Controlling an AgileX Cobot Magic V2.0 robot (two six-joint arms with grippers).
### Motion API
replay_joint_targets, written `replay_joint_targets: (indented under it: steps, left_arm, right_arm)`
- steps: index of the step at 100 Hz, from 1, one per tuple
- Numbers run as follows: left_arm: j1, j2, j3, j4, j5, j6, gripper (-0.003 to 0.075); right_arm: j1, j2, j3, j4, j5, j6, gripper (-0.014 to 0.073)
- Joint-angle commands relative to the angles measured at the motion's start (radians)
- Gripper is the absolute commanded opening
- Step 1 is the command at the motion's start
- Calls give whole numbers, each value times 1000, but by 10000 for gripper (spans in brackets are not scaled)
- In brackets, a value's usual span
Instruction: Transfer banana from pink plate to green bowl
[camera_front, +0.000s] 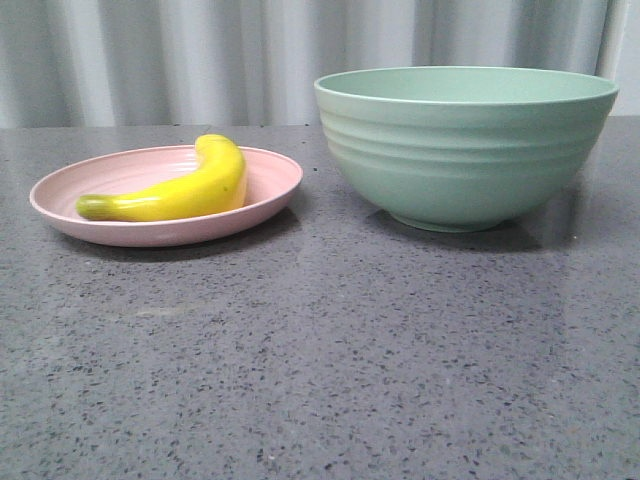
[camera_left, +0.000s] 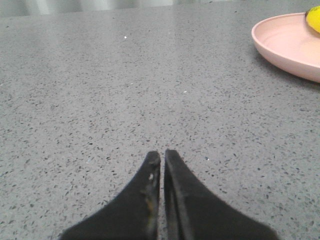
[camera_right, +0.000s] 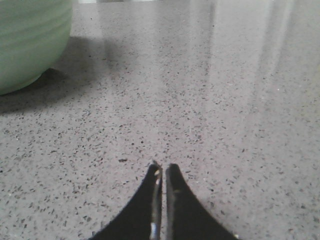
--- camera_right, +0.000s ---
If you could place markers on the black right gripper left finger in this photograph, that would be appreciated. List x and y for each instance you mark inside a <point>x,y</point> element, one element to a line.
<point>141,218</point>

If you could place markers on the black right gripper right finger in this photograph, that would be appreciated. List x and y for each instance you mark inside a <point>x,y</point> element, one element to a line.
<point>187,219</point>

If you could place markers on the green ribbed bowl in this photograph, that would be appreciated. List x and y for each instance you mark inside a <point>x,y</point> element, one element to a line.
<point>33,35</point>

